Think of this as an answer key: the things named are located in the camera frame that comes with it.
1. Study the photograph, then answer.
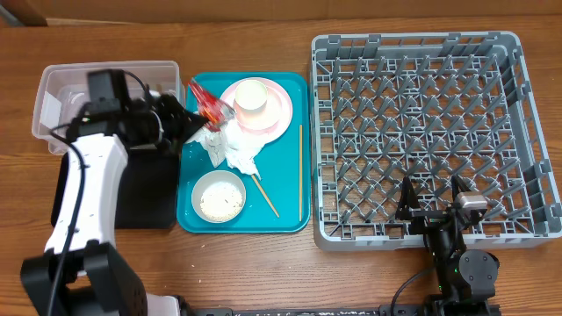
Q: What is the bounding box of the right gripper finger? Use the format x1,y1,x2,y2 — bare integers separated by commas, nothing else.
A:
450,175,472,206
395,176,421,220

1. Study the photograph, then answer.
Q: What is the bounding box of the red sauce packet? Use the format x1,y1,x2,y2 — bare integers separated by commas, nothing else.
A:
189,79,236,132

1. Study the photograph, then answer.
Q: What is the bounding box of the white napkin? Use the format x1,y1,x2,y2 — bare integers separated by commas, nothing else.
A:
186,120,264,179

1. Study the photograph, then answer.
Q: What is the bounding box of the white bowl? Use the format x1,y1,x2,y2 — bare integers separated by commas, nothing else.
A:
191,170,246,224

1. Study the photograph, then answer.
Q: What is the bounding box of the wooden chopstick diagonal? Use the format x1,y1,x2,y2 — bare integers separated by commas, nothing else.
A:
251,175,280,218

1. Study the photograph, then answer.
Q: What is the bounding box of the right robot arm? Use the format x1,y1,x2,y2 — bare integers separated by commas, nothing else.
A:
390,176,501,315

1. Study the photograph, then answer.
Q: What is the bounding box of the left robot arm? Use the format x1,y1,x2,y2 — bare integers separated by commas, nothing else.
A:
20,95,208,315

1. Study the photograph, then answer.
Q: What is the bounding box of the grey dishwasher rack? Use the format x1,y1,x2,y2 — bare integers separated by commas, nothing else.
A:
310,31,561,251

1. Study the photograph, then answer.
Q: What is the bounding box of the pink plate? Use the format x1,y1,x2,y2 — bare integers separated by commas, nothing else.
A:
220,77,293,145

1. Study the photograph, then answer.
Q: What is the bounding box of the cream paper cup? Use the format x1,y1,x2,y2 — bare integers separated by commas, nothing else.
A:
234,79,268,111

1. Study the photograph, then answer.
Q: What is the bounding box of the pink small bowl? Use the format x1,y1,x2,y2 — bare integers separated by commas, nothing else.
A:
234,88,282,131

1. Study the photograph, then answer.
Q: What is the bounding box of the black plastic tray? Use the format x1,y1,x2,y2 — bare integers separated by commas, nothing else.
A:
50,148,181,231

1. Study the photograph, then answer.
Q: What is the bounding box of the teal serving tray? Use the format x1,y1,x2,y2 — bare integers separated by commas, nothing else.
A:
177,72,311,233

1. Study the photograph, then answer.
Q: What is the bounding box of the clear plastic bin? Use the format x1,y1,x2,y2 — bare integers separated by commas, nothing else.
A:
32,61,185,155

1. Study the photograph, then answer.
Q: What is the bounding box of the wooden chopstick straight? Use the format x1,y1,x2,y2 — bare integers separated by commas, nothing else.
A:
299,125,303,222

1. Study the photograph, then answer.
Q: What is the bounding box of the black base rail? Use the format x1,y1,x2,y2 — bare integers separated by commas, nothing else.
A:
188,303,501,316

